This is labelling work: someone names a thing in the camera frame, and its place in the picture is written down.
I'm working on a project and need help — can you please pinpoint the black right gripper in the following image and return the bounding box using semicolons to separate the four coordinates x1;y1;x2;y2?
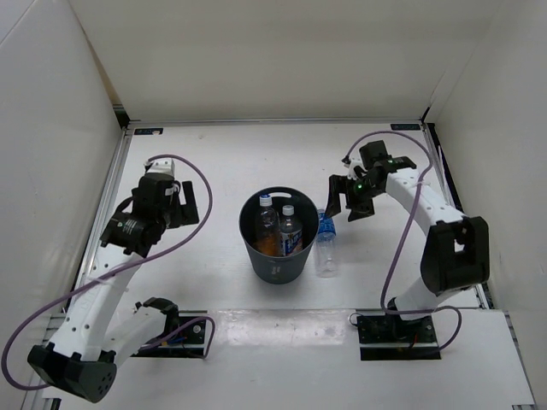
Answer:
324;174;383;222

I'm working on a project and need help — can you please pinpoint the clear bottle blue label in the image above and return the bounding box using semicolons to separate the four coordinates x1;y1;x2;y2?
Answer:
315;208;336;278

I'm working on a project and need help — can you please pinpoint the clear bottle white red label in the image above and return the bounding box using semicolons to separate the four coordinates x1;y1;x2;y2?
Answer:
279;205;303;256

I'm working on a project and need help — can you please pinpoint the clear unlabelled plastic bottle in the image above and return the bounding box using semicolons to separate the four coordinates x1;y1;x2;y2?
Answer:
255;194;280;241

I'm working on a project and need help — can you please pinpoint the orange juice bottle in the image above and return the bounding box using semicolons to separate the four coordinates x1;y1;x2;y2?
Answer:
256;236;281;257

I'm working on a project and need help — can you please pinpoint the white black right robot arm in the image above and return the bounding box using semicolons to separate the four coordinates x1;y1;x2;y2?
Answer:
326;141;490;342

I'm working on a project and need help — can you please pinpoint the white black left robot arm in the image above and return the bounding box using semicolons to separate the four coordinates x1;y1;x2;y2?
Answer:
27;172;199;403

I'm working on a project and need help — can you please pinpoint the dark grey plastic bin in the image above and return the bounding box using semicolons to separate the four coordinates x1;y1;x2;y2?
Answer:
238;186;320;284

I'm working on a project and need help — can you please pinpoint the dark logo sticker right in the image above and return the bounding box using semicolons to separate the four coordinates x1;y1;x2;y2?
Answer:
391;123;421;132

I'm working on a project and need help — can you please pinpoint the dark logo sticker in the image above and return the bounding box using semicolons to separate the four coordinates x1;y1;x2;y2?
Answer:
133;127;163;136
391;123;421;132

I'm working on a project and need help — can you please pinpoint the dark logo sticker left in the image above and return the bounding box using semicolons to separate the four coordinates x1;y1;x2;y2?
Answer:
133;127;163;136

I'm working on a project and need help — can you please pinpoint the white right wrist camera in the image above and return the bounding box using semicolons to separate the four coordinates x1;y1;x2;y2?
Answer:
342;157;367;180

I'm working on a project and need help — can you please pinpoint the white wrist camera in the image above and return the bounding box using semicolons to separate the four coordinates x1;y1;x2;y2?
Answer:
342;157;367;180
144;158;175;178

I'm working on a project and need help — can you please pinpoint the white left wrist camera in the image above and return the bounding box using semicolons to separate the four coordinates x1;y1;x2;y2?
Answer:
144;158;175;178

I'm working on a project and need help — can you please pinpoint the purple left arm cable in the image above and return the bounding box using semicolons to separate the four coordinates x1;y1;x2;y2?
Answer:
1;154;217;392

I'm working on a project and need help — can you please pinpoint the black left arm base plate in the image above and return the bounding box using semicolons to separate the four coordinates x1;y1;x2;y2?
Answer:
134;313;216;360

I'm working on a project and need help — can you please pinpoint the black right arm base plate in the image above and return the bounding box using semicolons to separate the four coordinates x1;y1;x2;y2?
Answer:
353;313;441;361

